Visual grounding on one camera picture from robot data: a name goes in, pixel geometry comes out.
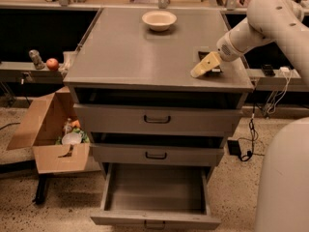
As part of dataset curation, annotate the grey bottom drawer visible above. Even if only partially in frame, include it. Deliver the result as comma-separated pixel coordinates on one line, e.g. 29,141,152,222
91,163,220,230

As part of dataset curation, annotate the dark chocolate rxbar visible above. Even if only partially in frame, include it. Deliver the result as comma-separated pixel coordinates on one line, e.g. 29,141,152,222
198,51,222,76

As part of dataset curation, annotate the orange fruit in box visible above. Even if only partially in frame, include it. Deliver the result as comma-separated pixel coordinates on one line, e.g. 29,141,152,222
71,120,81,128

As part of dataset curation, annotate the red apple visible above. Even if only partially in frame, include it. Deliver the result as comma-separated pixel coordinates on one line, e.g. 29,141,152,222
46,58,60,71

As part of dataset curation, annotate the black floor cable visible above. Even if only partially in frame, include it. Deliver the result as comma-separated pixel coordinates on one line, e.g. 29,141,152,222
238,103,267,162

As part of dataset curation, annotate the grey drawer cabinet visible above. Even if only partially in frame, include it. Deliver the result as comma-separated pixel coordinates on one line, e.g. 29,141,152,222
63,7,255,182

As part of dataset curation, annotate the grey top drawer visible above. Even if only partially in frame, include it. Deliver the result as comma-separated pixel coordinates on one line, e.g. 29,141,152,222
73,103,241,136

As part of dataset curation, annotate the white power strip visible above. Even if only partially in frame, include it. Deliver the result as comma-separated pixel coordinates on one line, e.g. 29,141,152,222
279,67,291,73

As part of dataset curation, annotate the small black device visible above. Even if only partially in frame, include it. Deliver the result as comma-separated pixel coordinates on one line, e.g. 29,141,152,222
261,64,275,77

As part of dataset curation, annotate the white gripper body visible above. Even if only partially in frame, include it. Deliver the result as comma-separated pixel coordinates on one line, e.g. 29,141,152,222
216,32,242,62

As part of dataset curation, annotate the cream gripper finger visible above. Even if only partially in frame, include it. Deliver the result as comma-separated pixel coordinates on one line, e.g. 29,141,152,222
190,51,222,78

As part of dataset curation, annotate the brown cardboard box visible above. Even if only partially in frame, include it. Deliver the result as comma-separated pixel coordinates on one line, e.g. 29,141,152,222
7,87,99,174

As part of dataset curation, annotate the white bowl in box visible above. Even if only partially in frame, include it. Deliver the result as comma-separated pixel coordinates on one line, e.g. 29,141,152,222
61,132,82,145

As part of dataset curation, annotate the grey drawer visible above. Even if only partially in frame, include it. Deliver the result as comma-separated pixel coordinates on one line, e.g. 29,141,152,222
91,163,220,230
91,144,224,166
73,103,241,136

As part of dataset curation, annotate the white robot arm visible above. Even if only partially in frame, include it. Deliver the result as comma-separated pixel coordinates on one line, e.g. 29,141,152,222
190,0,309,232

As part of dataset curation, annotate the black power adapter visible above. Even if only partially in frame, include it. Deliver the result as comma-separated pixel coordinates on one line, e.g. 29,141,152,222
228,140,241,157

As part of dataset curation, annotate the grey middle drawer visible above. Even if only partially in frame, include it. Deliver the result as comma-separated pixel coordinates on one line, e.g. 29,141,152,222
91,144,224,166

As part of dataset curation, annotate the white ceramic bowl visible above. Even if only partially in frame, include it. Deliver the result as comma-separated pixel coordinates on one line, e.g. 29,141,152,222
142,11,177,32

